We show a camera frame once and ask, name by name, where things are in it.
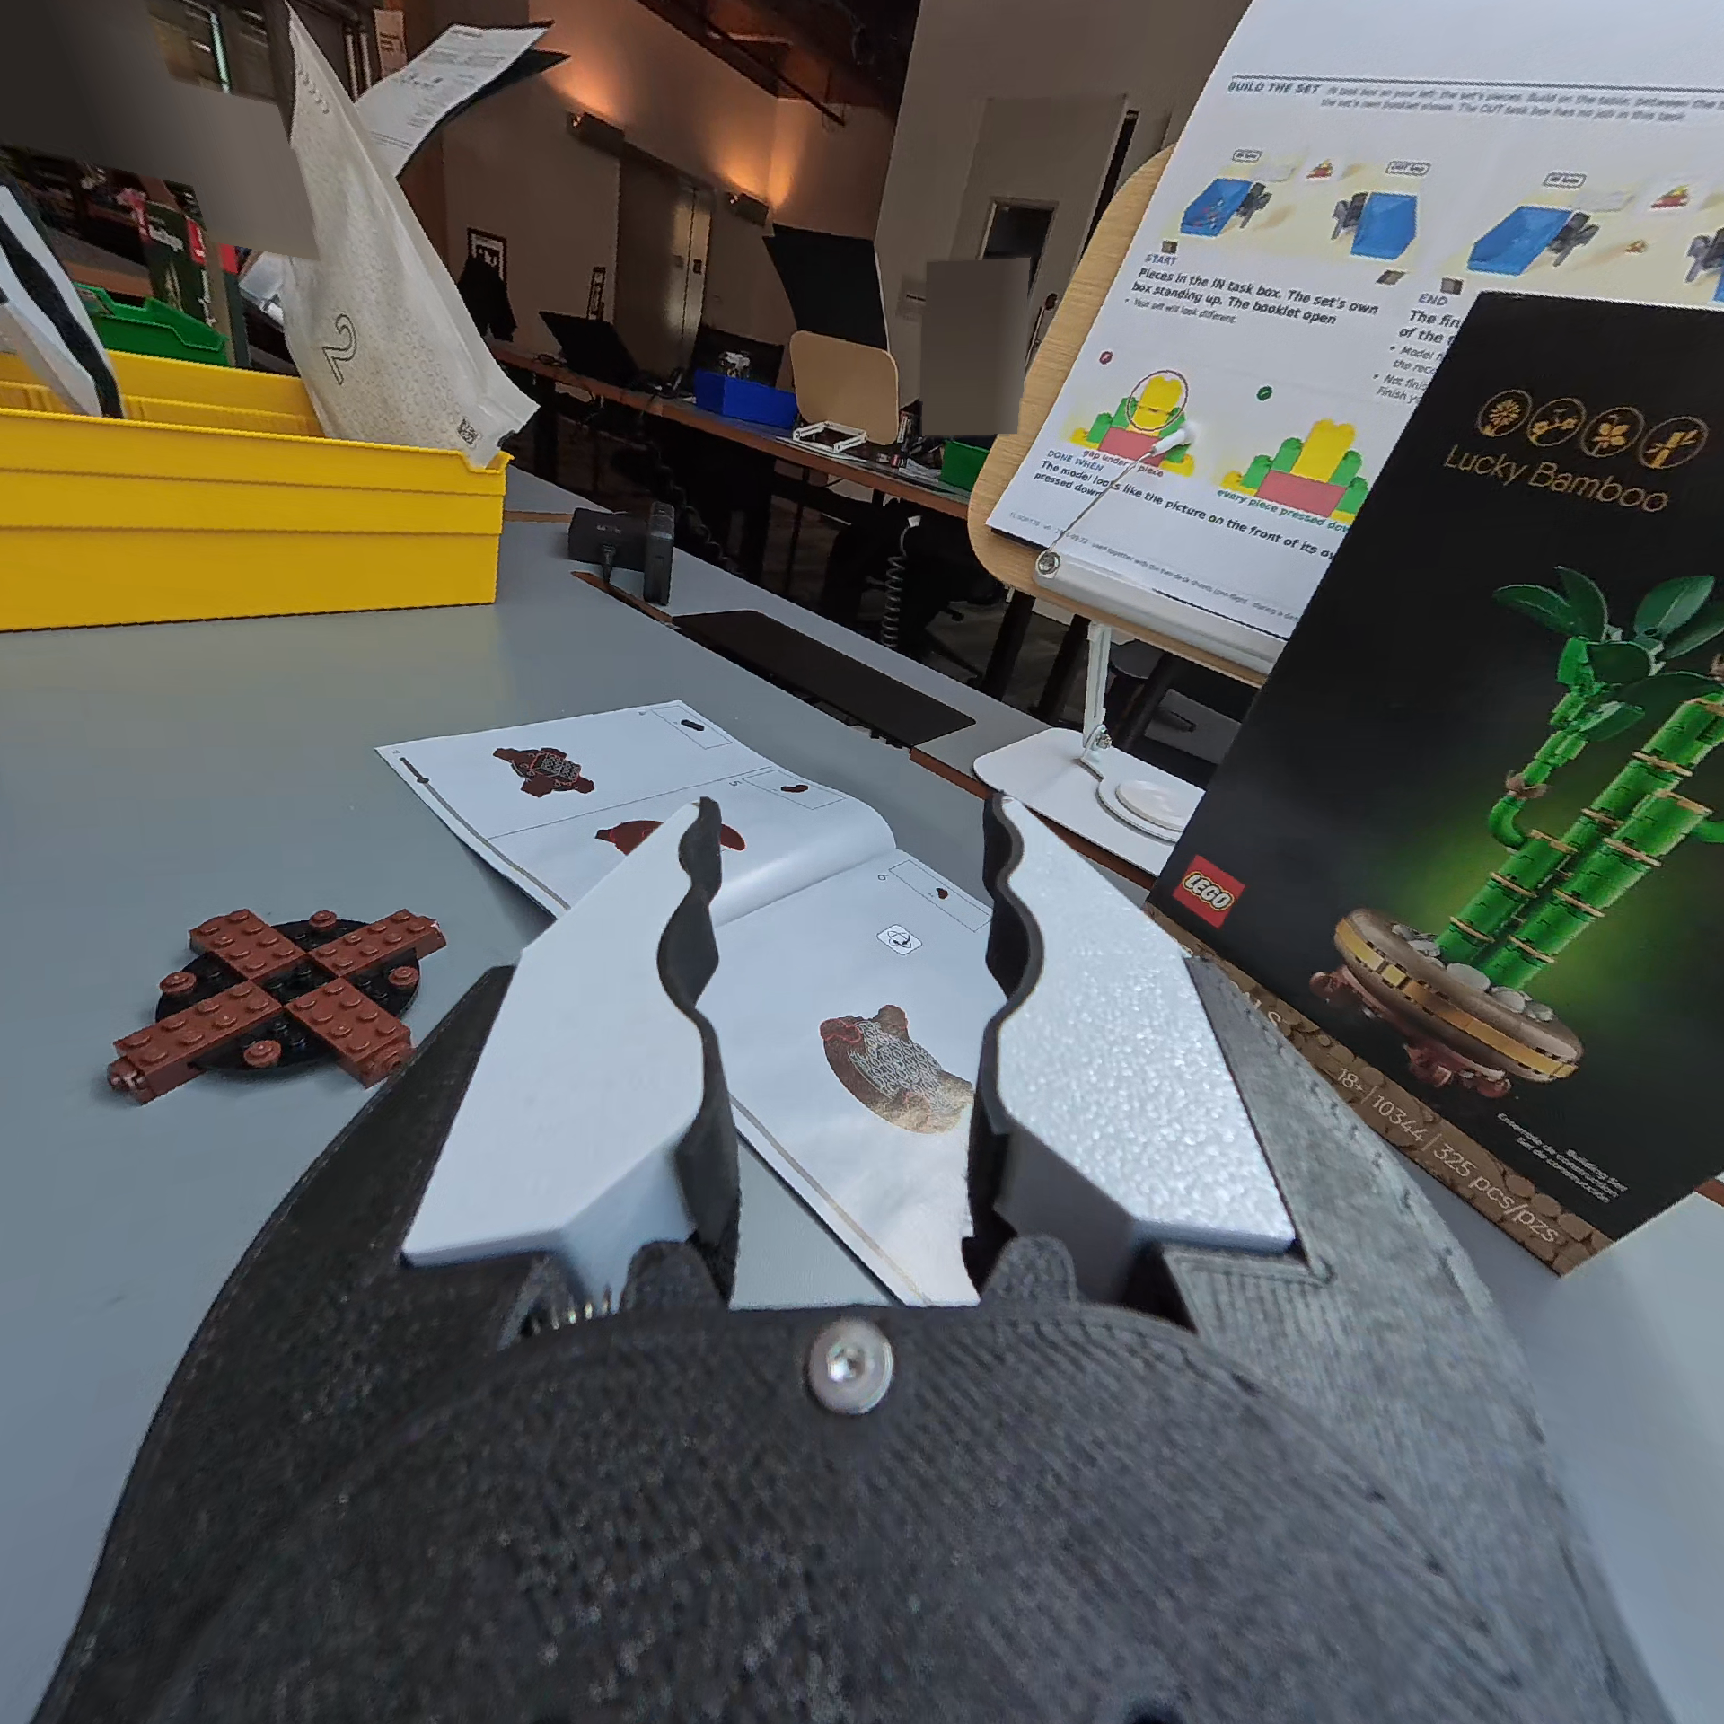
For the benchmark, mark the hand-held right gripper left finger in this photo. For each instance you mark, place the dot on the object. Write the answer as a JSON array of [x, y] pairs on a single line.
[[579, 1078]]

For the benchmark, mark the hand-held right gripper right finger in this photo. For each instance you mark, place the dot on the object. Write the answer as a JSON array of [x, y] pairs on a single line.
[[1131, 1078]]

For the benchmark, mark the yellow plastic bin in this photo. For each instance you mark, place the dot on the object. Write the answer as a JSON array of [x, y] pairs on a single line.
[[242, 526]]

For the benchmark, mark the black desk mat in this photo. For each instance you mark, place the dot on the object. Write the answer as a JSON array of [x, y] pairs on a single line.
[[821, 673]]

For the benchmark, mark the grey desk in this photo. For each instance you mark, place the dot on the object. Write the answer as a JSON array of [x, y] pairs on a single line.
[[201, 753]]

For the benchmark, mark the white instruction booklet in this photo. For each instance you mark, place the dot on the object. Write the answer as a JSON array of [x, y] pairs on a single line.
[[835, 941]]

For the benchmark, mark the white board stand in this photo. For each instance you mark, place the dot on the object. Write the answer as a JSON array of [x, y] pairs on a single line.
[[1036, 790]]

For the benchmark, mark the brown and black brick assembly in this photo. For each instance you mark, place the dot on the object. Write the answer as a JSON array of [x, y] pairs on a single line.
[[269, 969]]

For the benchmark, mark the black toy set box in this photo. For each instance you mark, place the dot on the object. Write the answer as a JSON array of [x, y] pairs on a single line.
[[1416, 673]]

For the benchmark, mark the adjoining grey table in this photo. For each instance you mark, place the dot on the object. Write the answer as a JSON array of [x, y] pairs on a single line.
[[864, 635]]

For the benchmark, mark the black power adapter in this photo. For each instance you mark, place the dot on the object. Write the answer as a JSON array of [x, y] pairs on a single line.
[[620, 540]]

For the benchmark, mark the green plastic bin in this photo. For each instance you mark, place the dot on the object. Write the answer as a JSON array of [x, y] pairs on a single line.
[[964, 465], [148, 328]]

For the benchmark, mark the long background table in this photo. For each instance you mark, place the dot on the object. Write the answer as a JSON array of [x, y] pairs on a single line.
[[808, 457]]

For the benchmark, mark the blue plastic bin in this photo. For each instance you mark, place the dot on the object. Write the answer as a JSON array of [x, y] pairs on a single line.
[[741, 398]]

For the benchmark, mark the black laptop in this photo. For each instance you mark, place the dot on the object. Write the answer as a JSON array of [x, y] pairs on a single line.
[[594, 352]]

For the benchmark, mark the printed instruction sheet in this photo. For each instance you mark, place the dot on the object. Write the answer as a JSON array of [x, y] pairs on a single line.
[[1348, 339]]

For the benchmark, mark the white paper bag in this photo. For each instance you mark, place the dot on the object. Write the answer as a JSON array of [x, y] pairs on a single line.
[[376, 311]]

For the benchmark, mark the black panel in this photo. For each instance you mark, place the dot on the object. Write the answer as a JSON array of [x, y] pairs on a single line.
[[828, 288]]

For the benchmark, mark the red and green toy box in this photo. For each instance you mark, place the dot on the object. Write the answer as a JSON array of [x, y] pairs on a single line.
[[169, 242]]

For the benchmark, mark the black and white striped bag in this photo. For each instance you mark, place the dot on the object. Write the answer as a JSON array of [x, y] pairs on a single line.
[[41, 311]]

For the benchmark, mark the white paper slip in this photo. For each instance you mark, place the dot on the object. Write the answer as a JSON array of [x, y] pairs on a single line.
[[465, 79]]

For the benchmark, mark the white rectangular frame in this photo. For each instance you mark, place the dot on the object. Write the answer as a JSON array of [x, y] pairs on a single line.
[[826, 445]]

